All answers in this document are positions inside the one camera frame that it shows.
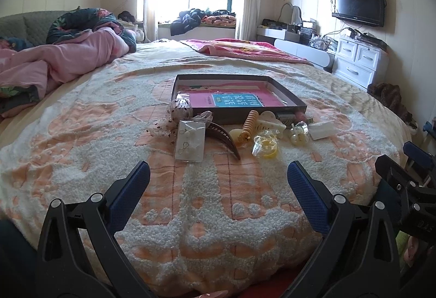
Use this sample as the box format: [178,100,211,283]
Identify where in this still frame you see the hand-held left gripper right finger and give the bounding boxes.
[283,161,401,298]

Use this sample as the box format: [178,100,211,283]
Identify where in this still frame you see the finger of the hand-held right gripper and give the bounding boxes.
[403,141,436,180]
[375,155,436,204]

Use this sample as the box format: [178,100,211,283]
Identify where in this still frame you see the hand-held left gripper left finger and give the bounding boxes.
[36,161,161,298]

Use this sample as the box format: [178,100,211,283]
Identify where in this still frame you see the pale pearl hair clip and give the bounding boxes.
[289,123,309,146]

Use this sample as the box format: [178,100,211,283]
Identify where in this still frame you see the yellow bangles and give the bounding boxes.
[252,133,280,159]

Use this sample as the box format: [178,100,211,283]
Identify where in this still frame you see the white packet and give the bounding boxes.
[308,121,336,141]

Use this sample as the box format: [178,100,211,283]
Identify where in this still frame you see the gold earring card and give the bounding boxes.
[174,118,207,162]

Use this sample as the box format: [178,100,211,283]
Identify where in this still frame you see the cream hair claw clip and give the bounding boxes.
[258,111,287,139]

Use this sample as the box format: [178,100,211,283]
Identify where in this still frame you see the orange spiral hair tie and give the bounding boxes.
[237,110,259,148]

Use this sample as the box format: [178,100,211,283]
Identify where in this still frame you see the polka dot fabric scrunchie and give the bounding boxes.
[145,98,213,138]

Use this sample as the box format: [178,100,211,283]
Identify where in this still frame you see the brown hair claw clip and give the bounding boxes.
[204,123,241,160]

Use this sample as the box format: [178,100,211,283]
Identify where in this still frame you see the dark cardboard box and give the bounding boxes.
[170,74,308,126]

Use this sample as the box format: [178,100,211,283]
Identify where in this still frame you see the person's right hand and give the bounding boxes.
[404,237,425,264]

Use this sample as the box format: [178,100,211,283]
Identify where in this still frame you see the dark brown fur cloth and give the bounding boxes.
[367,82,418,130]

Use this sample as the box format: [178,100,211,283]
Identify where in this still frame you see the cream orange bedspread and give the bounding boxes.
[0,41,409,295]

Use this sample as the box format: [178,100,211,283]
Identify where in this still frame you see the white drawer cabinet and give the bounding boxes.
[332,37,389,91]

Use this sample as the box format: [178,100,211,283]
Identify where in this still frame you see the pink book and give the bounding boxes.
[188,92,290,110]

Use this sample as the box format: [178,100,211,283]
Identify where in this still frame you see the black set-top box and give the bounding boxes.
[358,33,387,51]

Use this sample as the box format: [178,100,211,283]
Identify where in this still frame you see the person's dark teal clothing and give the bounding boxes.
[0,220,38,298]

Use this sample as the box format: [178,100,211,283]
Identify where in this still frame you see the white desk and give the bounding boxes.
[257,26,336,73]

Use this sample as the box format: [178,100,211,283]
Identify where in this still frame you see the pink quilt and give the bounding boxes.
[0,28,132,98]

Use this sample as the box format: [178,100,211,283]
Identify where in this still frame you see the pink red blanket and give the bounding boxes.
[180,38,314,66]

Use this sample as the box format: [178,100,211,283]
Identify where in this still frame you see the black television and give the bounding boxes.
[332,0,385,28]

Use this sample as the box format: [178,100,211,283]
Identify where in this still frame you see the dark floral quilt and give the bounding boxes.
[47,8,137,53]

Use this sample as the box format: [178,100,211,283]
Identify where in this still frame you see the pile of clothes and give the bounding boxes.
[170,8,236,36]

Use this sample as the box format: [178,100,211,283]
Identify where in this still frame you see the white desk lamp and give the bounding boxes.
[280,3,302,28]

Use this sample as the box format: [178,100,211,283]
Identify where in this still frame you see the grey quilted headboard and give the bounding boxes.
[0,10,65,47]

